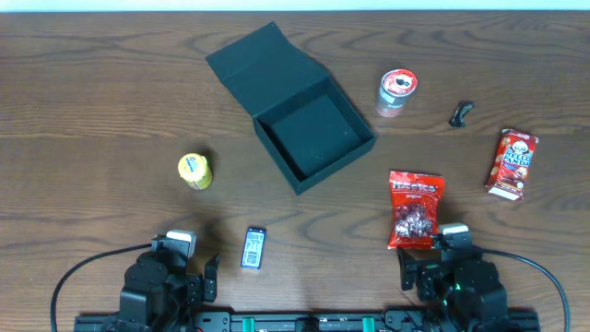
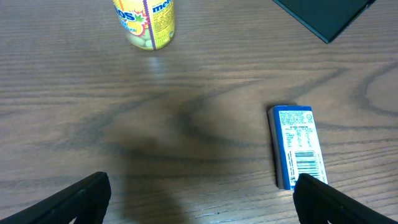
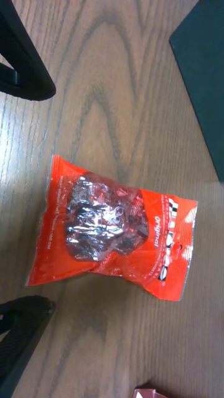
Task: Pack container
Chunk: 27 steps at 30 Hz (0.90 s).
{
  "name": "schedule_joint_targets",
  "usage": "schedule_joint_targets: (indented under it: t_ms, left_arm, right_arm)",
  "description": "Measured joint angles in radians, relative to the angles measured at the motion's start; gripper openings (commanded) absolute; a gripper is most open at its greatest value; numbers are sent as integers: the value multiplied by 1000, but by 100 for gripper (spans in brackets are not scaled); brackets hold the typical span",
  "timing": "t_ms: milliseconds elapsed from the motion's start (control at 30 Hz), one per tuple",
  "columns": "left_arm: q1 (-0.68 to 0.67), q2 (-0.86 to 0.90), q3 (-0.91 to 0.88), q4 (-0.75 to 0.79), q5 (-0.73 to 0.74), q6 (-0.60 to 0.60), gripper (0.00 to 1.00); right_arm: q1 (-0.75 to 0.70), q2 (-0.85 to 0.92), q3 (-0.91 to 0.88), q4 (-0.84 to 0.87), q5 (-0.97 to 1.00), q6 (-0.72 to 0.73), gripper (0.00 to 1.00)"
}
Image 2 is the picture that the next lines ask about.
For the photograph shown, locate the yellow Mentos candy bottle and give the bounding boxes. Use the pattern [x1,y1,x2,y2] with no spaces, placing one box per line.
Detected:
[113,0,175,50]

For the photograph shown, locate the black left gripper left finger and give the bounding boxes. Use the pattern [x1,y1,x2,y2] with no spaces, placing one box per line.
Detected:
[1,172,111,224]

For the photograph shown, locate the blue white small box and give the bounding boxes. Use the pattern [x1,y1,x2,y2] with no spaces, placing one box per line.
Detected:
[268,105,328,190]

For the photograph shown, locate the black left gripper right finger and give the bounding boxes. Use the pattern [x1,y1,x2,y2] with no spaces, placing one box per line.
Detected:
[293,174,397,224]

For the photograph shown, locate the black gift box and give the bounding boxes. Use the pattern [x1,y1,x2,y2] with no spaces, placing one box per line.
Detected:
[274,0,376,44]

